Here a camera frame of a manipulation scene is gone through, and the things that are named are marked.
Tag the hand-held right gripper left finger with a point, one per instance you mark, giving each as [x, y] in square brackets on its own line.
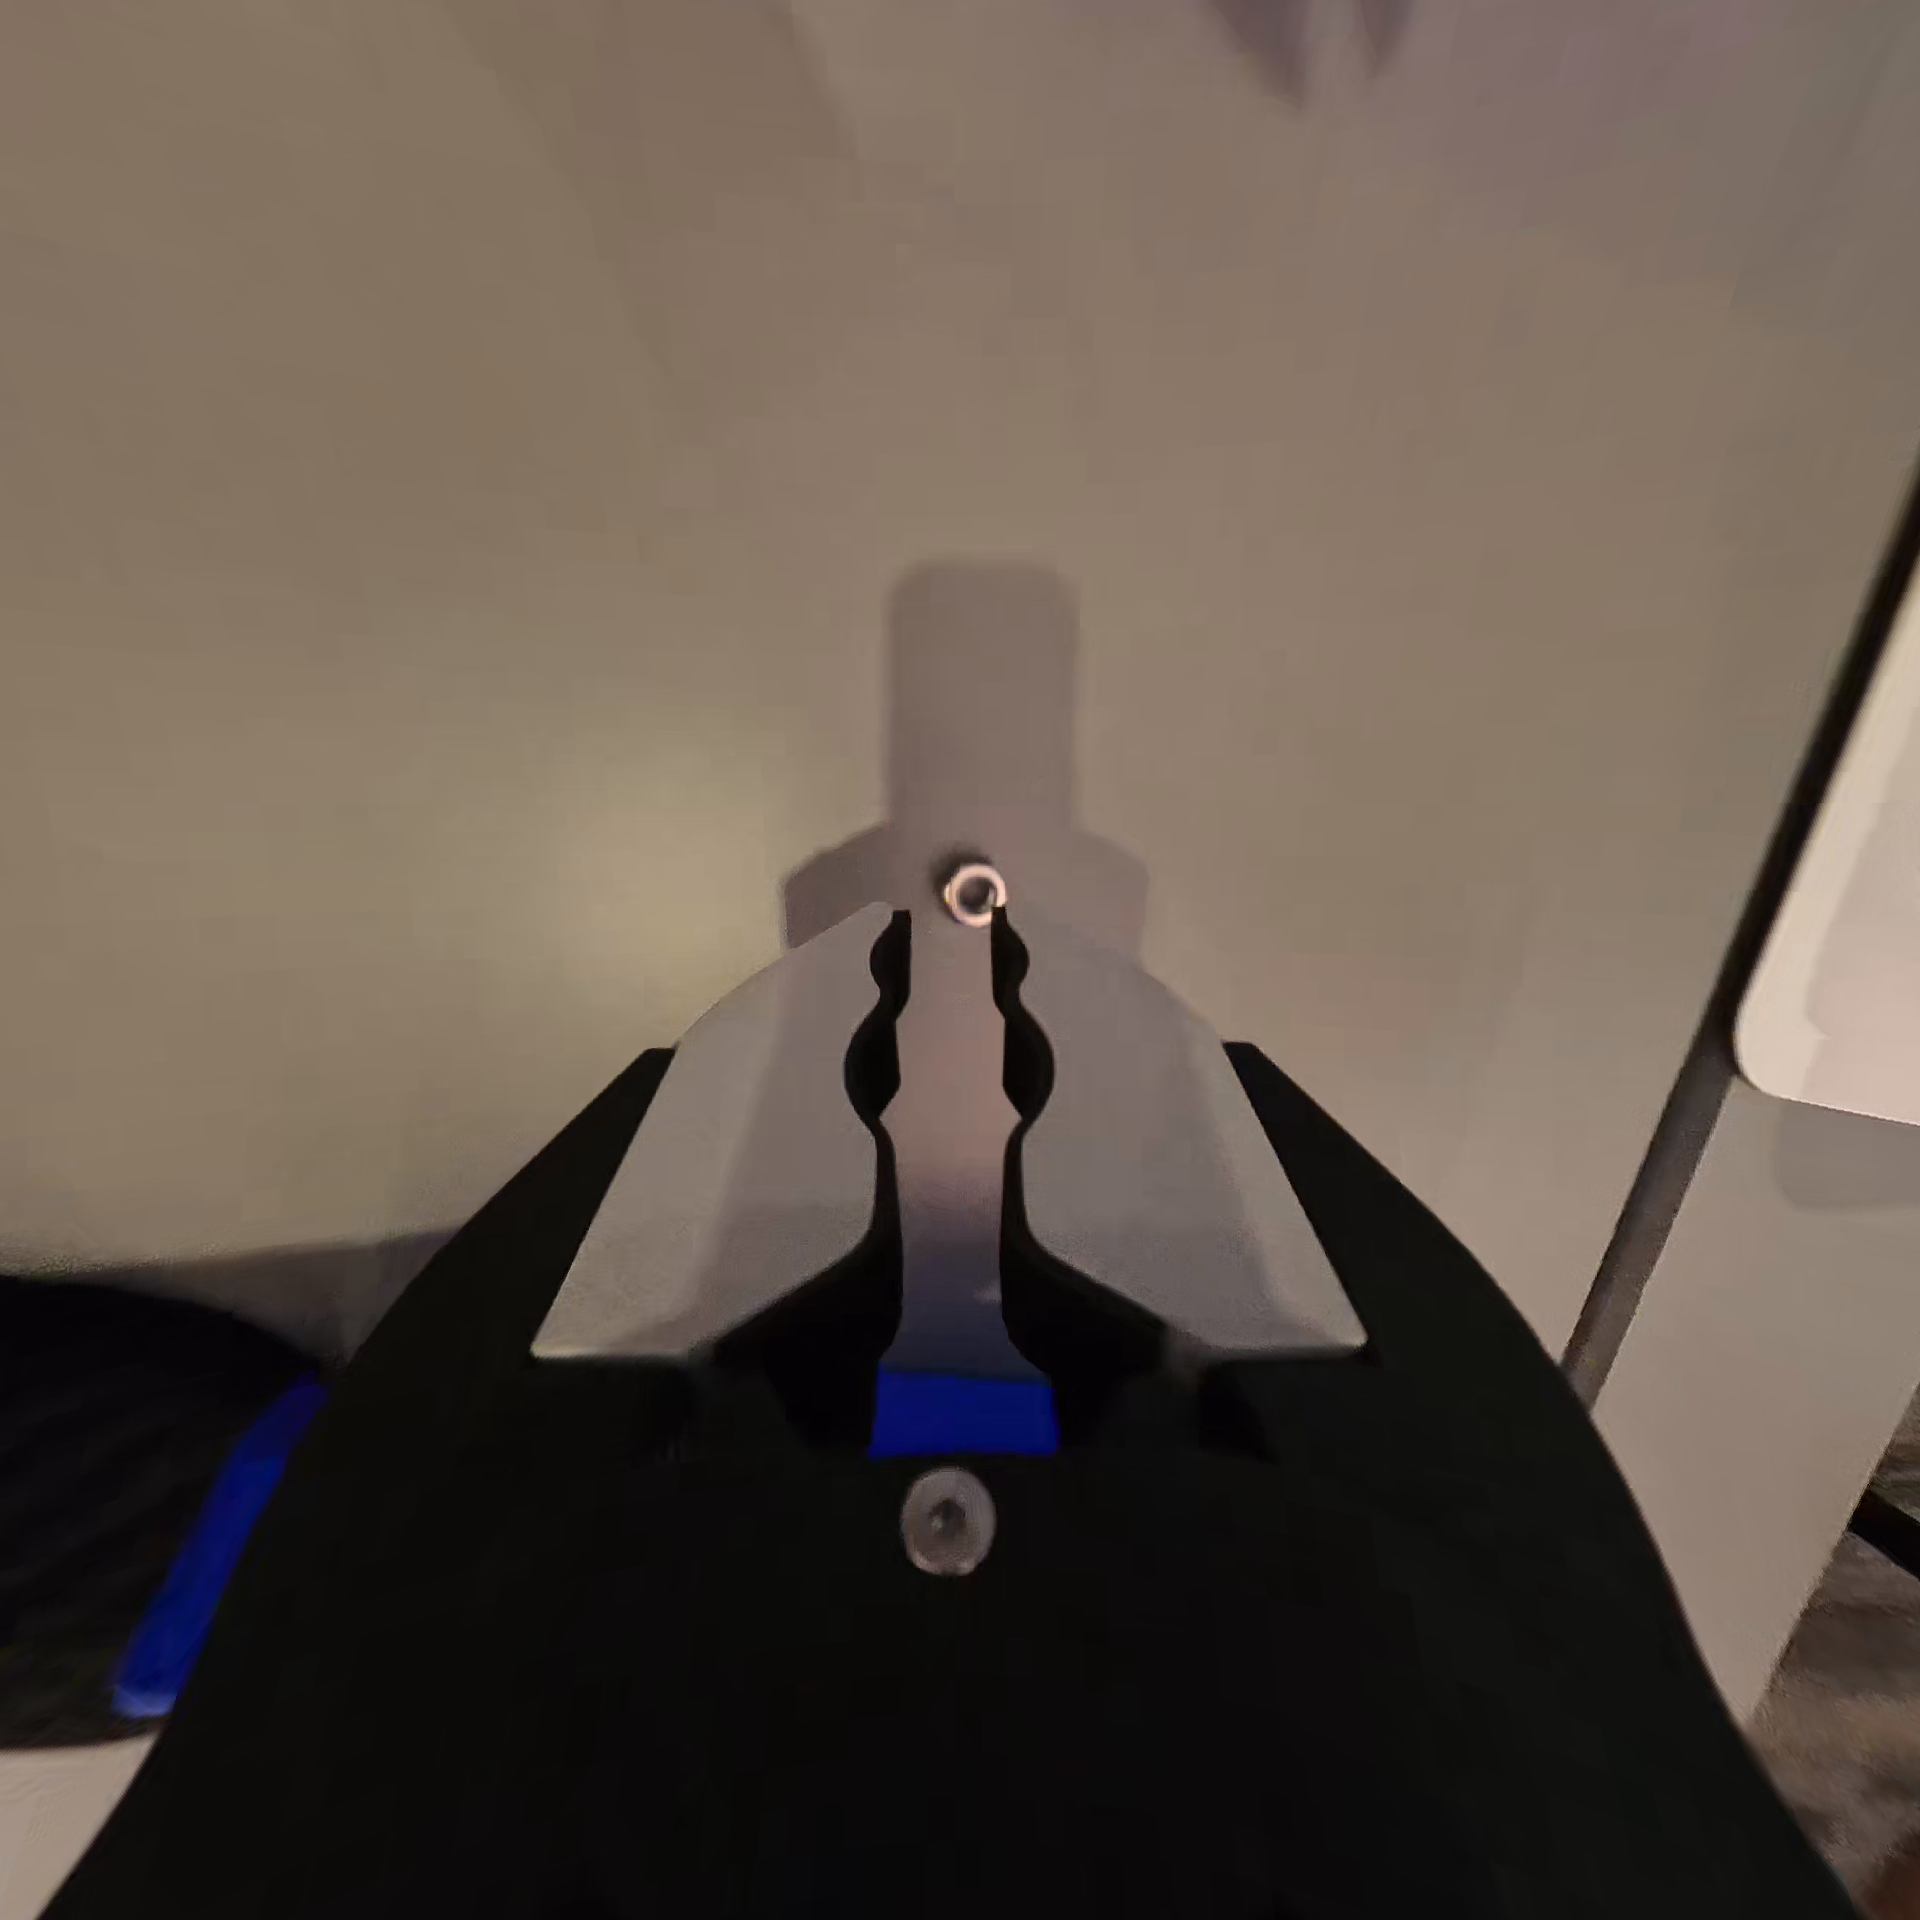
[719, 1200]

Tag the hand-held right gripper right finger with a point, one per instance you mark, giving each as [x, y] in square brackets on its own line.
[1171, 1200]

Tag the blue plastic bin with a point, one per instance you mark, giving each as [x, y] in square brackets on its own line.
[960, 1413]

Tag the steel hex nut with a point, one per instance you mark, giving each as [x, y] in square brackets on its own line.
[950, 887]

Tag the black round pad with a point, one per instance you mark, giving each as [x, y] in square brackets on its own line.
[118, 1424]

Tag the white board stand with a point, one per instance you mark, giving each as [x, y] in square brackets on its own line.
[1847, 930]

